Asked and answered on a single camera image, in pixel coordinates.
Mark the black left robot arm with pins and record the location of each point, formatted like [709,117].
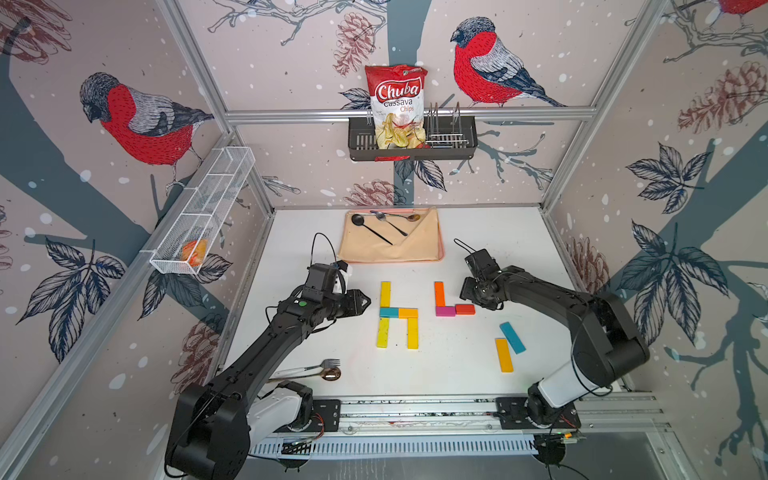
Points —
[215,424]

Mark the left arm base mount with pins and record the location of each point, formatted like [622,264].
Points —
[312,415]

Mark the magenta block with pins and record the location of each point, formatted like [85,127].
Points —
[445,311]

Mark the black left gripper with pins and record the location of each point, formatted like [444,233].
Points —
[355,302]

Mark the black wall rack basket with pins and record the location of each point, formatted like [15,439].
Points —
[445,135]

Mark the white wire mesh basket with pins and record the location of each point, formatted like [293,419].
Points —
[206,210]

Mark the teal long block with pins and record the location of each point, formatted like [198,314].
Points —
[512,338]

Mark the silver spoon on cloth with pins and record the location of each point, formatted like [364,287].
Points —
[381,216]

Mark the small orange yellow block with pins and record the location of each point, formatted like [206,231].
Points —
[407,313]

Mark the teal short block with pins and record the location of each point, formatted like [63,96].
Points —
[389,312]

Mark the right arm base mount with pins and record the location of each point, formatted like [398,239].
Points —
[522,413]

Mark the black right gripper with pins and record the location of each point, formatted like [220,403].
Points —
[465,288]

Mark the yellow long block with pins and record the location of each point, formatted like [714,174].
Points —
[412,334]

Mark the copper spoon on cloth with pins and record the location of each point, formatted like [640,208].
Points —
[410,217]

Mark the orange long block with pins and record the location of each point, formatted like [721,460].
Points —
[504,355]

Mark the copper spoon near base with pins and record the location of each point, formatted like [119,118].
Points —
[329,374]

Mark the red block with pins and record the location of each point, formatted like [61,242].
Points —
[465,310]

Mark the beige folded cloth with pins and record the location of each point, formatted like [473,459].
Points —
[423,244]

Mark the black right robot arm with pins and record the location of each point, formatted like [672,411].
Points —
[605,342]

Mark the red cassava chips bag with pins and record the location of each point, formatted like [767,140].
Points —
[398,105]

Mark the black ladle spoon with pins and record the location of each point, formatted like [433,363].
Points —
[359,220]

